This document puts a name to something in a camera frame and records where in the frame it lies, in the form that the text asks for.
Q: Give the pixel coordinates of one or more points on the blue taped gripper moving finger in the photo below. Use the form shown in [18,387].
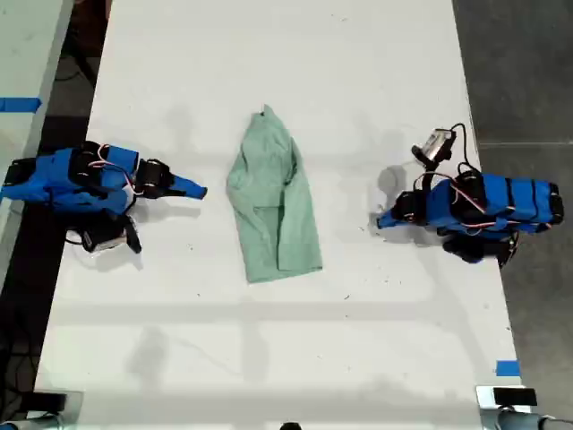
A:
[389,224]
[190,194]

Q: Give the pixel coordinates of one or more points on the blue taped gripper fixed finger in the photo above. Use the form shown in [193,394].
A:
[387,216]
[188,184]

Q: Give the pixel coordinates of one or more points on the pale green T-shirt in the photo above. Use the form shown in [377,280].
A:
[273,201]

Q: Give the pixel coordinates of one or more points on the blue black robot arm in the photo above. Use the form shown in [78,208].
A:
[506,201]
[58,179]

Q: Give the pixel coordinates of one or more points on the long blue tape strip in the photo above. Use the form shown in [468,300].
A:
[20,104]

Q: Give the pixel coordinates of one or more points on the white side table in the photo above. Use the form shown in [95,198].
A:
[27,67]

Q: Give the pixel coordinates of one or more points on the short blue tape strip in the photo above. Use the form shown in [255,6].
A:
[508,368]

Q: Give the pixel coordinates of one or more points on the small black box on white plate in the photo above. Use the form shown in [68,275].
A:
[515,396]

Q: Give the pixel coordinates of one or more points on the small black round object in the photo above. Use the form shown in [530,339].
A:
[291,426]

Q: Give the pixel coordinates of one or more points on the grey metal tube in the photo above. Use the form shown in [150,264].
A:
[27,423]
[524,421]

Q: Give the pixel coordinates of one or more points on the small black box on grey plate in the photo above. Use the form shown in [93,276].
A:
[49,401]

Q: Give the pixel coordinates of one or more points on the black camera stalk on gripper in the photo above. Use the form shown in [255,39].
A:
[133,235]
[429,177]

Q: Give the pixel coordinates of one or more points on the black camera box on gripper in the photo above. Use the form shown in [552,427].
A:
[103,237]
[435,143]

